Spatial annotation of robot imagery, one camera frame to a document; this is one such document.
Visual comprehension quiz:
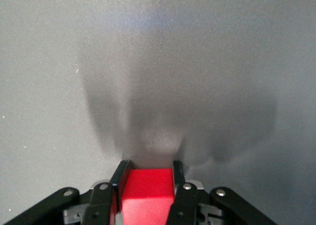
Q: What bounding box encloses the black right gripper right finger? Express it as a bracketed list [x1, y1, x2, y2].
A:
[167, 160, 277, 225]

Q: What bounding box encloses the red cube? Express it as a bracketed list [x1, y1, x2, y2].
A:
[120, 168, 176, 225]

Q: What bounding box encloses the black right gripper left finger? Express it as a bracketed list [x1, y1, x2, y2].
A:
[0, 160, 135, 225]

